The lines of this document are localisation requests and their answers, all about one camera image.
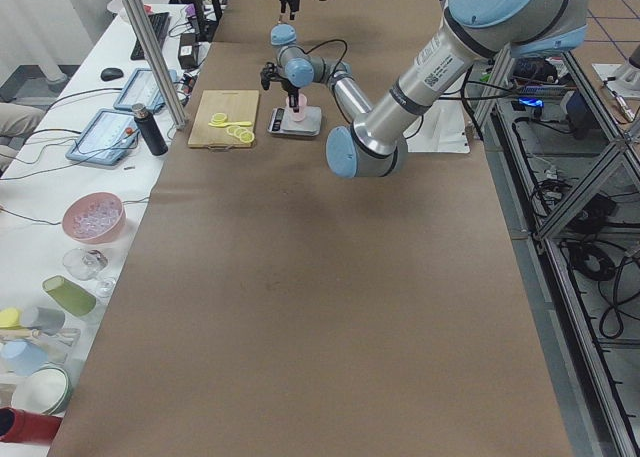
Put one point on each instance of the near teach pendant tablet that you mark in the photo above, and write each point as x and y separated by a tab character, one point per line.
106	139

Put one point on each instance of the blue plastic cup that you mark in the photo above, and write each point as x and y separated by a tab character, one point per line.
23	357

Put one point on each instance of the black thermos bottle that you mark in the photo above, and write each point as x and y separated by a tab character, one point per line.
149	129

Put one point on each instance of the black box with label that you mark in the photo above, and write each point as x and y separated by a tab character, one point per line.
188	51

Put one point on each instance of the teach pendant tablet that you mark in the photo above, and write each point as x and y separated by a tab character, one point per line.
106	139
141	87

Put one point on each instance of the aluminium frame post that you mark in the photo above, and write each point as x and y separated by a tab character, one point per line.
144	33

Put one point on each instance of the lemon slice top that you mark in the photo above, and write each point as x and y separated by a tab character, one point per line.
246	137

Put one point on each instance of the black computer mouse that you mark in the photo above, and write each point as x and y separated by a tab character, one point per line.
111	73

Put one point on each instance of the lemon slice front pair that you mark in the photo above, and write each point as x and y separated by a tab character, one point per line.
219	118

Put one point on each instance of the yellow plastic knife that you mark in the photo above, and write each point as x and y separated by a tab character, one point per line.
238	123

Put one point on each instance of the lemon slice middle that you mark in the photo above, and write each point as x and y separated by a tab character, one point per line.
239	133

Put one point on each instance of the grey plastic cup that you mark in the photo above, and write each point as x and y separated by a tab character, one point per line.
47	320

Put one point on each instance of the green white bowl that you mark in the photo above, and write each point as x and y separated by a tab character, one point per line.
47	391

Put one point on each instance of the pink plastic cup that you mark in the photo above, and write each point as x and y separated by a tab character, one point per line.
297	117

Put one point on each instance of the yellow plastic cup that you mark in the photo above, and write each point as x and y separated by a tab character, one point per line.
10	318

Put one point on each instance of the digital kitchen scale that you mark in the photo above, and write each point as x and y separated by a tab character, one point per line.
282	122

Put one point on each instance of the wine glass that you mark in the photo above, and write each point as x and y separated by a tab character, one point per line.
88	265

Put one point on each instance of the green plastic cup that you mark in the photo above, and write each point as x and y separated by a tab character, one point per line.
69	295

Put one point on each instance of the bamboo cutting board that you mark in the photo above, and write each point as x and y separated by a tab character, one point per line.
239	105

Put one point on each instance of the red cylinder container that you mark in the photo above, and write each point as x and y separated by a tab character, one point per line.
20	426

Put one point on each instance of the far teach pendant tablet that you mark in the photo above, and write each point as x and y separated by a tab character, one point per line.
141	87

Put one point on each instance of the pink bowl with ice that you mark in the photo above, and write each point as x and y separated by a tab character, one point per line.
95	218

